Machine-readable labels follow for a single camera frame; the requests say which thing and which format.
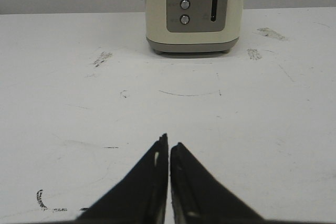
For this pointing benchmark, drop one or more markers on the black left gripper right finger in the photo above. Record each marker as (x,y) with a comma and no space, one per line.
(197,195)

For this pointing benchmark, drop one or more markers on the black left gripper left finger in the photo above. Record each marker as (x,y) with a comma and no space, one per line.
(141,194)

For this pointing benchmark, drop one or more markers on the cream and silver toaster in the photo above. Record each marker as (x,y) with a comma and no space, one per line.
(192,26)

